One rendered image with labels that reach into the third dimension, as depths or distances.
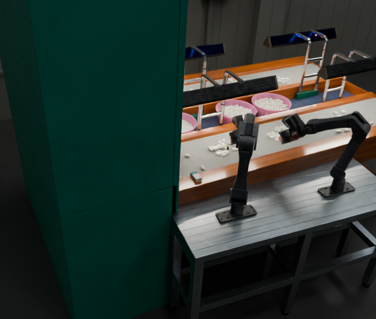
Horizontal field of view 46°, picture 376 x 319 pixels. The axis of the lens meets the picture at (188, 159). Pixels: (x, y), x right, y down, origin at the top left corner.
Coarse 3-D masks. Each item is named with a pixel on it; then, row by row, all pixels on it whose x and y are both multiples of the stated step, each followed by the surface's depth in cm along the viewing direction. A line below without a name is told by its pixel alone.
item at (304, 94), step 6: (312, 30) 317; (300, 36) 308; (324, 36) 308; (324, 42) 309; (324, 48) 311; (306, 54) 306; (324, 54) 314; (306, 60) 309; (312, 60) 311; (318, 60) 314; (318, 66) 320; (318, 78) 324; (300, 84) 319; (300, 90) 321; (312, 90) 329; (300, 96) 324; (306, 96) 327
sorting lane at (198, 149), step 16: (320, 112) 295; (352, 112) 297; (368, 112) 298; (272, 128) 274; (192, 144) 254; (208, 144) 255; (272, 144) 258; (288, 144) 259; (192, 160) 241; (208, 160) 241; (224, 160) 242
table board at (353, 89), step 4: (348, 84) 338; (352, 84) 336; (344, 88) 342; (348, 88) 339; (352, 88) 336; (356, 88) 332; (360, 88) 331; (352, 92) 336; (356, 92) 333; (360, 92) 329; (364, 92) 326
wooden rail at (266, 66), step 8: (304, 56) 372; (256, 64) 353; (264, 64) 354; (272, 64) 355; (280, 64) 356; (288, 64) 356; (296, 64) 359; (208, 72) 335; (216, 72) 335; (232, 72) 337; (240, 72) 338; (248, 72) 340; (256, 72) 344
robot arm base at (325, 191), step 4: (344, 180) 231; (332, 184) 234; (336, 184) 231; (340, 184) 230; (344, 184) 239; (348, 184) 240; (320, 188) 235; (324, 188) 236; (328, 188) 236; (332, 188) 234; (336, 188) 232; (340, 188) 232; (344, 188) 237; (348, 188) 237; (352, 188) 237; (320, 192) 233; (324, 192) 232; (328, 192) 233; (332, 192) 233; (336, 192) 233; (340, 192) 233; (344, 192) 235; (324, 196) 231; (328, 196) 231
